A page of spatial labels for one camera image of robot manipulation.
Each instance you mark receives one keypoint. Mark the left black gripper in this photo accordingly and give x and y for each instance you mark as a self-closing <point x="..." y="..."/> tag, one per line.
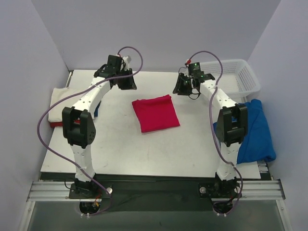
<point x="126" y="80"/>

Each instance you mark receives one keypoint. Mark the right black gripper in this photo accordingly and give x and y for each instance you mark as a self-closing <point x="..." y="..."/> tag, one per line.
<point x="182" y="84"/>

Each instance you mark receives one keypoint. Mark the red t shirt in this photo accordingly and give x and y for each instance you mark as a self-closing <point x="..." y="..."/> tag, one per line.
<point x="156" y="114"/>
<point x="56" y="124"/>

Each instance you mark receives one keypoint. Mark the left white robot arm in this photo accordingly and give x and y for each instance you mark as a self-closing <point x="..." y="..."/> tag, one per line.
<point x="78" y="125"/>

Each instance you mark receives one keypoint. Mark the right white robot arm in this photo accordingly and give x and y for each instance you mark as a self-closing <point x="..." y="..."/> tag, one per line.
<point x="228" y="121"/>

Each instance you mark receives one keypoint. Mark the navy folded t shirt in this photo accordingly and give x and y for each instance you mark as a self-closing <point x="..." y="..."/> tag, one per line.
<point x="96" y="110"/>

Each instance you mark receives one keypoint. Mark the white perforated plastic basket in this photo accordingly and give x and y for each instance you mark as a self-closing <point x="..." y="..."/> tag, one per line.
<point x="238" y="79"/>

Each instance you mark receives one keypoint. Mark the cream folded t shirt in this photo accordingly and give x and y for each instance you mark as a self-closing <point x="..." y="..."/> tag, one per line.
<point x="60" y="101"/>

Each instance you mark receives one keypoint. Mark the red folded t shirt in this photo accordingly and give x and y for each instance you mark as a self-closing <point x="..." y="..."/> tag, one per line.
<point x="56" y="124"/>

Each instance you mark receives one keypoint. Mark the blue t shirt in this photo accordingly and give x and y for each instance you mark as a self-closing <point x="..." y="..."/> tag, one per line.
<point x="257" y="145"/>

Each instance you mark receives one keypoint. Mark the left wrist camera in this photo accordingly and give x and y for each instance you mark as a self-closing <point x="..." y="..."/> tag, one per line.
<point x="118" y="63"/>

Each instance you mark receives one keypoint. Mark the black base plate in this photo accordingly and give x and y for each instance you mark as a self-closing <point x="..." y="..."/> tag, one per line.
<point x="159" y="203"/>

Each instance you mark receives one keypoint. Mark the aluminium mounting rail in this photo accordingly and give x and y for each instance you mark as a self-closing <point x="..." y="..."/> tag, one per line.
<point x="48" y="191"/>

